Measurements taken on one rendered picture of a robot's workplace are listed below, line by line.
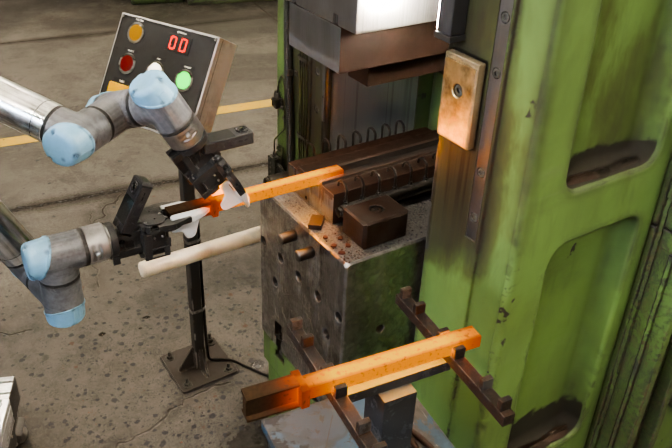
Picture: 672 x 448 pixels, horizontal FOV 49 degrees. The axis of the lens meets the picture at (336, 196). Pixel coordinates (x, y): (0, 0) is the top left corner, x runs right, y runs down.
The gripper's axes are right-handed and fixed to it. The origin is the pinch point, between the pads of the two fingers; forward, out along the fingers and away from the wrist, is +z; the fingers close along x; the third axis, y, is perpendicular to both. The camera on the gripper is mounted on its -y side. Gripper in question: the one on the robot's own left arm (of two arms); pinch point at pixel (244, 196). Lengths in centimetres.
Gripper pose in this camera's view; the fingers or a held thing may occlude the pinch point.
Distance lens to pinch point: 160.0
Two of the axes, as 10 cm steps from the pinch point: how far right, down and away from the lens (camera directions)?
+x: 5.5, 4.4, -7.1
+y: -7.5, 6.4, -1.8
